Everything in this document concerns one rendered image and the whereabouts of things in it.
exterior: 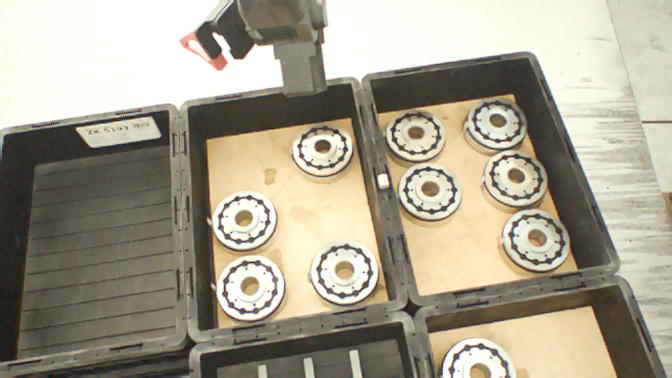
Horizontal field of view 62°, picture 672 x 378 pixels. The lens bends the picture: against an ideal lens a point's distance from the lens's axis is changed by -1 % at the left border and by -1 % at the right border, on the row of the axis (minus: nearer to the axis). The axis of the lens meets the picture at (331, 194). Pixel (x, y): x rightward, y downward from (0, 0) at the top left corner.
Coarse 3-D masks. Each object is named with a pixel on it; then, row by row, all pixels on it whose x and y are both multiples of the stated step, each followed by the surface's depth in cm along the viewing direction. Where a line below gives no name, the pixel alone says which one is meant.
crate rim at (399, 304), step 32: (224, 96) 92; (256, 96) 92; (192, 192) 85; (384, 192) 83; (192, 224) 82; (384, 224) 81; (192, 256) 80; (192, 288) 79; (192, 320) 76; (288, 320) 75; (320, 320) 76
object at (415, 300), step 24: (384, 72) 93; (408, 72) 93; (432, 72) 94; (552, 96) 90; (552, 120) 89; (384, 144) 87; (384, 168) 86; (576, 168) 84; (600, 216) 80; (600, 240) 79; (408, 264) 78; (408, 288) 77; (480, 288) 76; (504, 288) 76; (528, 288) 76
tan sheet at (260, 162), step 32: (288, 128) 101; (352, 128) 100; (224, 160) 98; (256, 160) 98; (288, 160) 98; (224, 192) 96; (288, 192) 95; (320, 192) 95; (352, 192) 95; (288, 224) 93; (320, 224) 92; (352, 224) 92; (224, 256) 90; (288, 256) 90; (256, 288) 88; (288, 288) 88; (384, 288) 87; (224, 320) 86
